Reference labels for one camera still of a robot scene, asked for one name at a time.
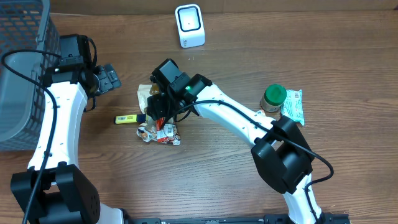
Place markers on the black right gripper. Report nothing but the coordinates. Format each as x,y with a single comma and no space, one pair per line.
154,107

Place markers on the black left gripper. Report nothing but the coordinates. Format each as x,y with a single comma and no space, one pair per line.
107,78

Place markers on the red snack stick packet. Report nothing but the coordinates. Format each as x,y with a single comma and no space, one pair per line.
158,124

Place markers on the beige brown snack pouch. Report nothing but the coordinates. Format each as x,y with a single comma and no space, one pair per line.
145,91

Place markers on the yellow highlighter marker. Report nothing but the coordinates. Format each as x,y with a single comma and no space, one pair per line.
131,118

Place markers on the silver red crinkled wrapper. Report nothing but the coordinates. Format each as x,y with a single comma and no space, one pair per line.
167,135

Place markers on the green lid knorr cup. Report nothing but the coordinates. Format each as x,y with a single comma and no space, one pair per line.
273,98

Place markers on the teal orange tissue pack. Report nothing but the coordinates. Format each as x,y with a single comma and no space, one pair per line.
292,106

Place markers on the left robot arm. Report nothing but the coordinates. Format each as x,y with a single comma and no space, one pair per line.
53,189

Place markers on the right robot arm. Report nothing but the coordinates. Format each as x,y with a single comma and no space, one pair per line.
282,156

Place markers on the white barcode scanner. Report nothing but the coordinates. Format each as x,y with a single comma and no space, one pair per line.
190,25

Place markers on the grey plastic mesh basket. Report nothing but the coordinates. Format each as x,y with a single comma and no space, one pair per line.
28,33

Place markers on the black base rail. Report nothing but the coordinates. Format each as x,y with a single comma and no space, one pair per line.
267,219

